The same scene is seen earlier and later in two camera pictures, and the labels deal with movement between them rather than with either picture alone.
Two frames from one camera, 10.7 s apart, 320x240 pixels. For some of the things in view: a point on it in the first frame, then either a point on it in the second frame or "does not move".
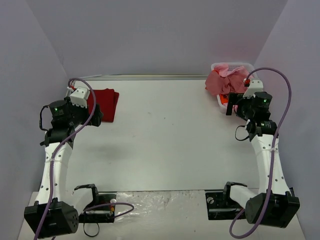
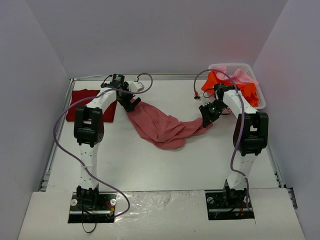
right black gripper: x=231 y=103 -> x=208 y=115
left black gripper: x=96 y=115 -> x=127 y=100
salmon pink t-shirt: x=215 y=84 -> x=165 y=131
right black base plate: x=221 y=206 does not move
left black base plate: x=101 y=209 does not move
